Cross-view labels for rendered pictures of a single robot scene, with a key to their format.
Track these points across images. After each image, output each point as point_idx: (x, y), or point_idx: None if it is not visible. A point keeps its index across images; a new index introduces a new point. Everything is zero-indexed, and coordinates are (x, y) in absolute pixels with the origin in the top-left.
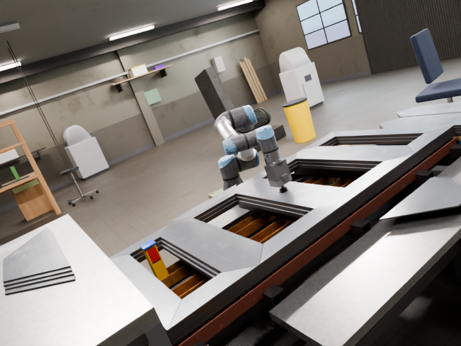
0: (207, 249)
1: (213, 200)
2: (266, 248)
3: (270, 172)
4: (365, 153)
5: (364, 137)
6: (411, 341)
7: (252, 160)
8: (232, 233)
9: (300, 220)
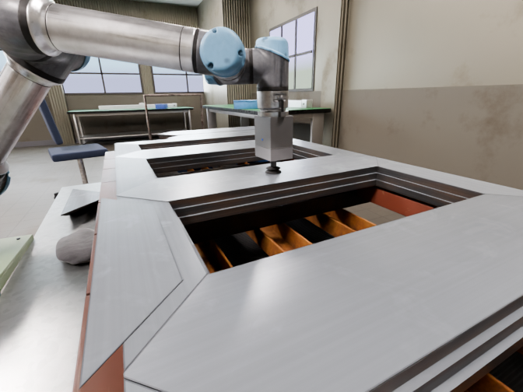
0: (510, 246)
1: (125, 230)
2: (504, 193)
3: (283, 130)
4: (248, 144)
5: (187, 143)
6: None
7: (5, 174)
8: (420, 213)
9: (408, 173)
